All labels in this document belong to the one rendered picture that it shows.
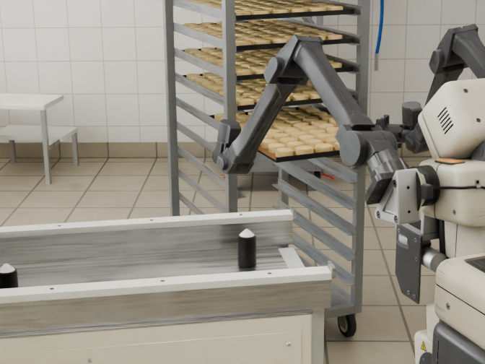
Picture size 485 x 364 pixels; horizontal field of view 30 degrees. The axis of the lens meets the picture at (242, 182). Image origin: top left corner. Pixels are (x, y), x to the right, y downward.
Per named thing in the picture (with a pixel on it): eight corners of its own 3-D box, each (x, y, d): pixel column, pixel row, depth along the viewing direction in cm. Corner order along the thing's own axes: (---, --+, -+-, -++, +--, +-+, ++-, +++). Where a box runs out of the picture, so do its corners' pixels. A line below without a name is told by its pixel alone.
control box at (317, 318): (303, 378, 149) (304, 300, 145) (276, 317, 171) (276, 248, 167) (325, 376, 149) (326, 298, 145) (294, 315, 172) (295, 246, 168)
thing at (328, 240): (355, 259, 304) (356, 251, 303) (348, 261, 303) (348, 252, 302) (278, 206, 361) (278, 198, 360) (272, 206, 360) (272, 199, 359)
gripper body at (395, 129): (383, 114, 285) (406, 115, 282) (383, 145, 288) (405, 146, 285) (377, 118, 279) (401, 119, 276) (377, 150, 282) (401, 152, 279)
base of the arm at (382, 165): (378, 179, 183) (429, 172, 187) (363, 149, 188) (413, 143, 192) (365, 205, 190) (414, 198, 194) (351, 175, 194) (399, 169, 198)
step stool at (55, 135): (80, 165, 545) (76, 89, 532) (53, 185, 503) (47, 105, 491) (11, 162, 552) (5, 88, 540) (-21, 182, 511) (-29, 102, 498)
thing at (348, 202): (356, 209, 299) (356, 200, 298) (349, 209, 298) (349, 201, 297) (278, 162, 356) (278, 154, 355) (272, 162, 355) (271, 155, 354)
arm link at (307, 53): (285, 22, 218) (320, 24, 223) (265, 66, 226) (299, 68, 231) (364, 146, 190) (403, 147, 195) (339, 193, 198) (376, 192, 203)
